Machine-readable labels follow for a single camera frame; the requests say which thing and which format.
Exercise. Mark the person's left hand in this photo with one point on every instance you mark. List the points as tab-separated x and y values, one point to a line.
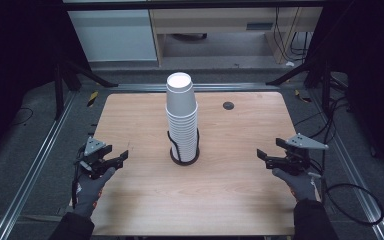
88	193

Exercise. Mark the round black table grommet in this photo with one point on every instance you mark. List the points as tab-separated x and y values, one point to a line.
228	105

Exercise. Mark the aluminium floor rail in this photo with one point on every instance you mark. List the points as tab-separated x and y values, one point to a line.
230	87
360	190
30	173

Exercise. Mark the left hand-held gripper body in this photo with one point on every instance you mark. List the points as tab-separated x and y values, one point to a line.
93	146

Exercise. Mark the light wooden desk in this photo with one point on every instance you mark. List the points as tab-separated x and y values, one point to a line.
213	20

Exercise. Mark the black metal stand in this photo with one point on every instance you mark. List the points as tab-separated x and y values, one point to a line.
326	86
59	90

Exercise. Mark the yellow and black tape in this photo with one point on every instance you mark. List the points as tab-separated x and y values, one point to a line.
301	96
92	98

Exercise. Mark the white cabinet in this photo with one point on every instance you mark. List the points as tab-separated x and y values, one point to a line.
113	36

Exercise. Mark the stack of white paper cups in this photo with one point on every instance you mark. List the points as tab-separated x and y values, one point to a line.
183	140

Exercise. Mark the person's right hand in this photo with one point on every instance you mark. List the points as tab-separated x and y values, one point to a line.
301	186

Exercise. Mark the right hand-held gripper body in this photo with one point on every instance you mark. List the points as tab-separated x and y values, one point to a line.
301	142

